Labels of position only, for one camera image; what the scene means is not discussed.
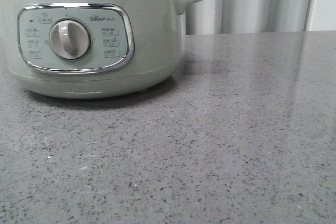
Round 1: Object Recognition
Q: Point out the light green electric pot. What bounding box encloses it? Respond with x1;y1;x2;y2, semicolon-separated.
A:
1;0;202;99

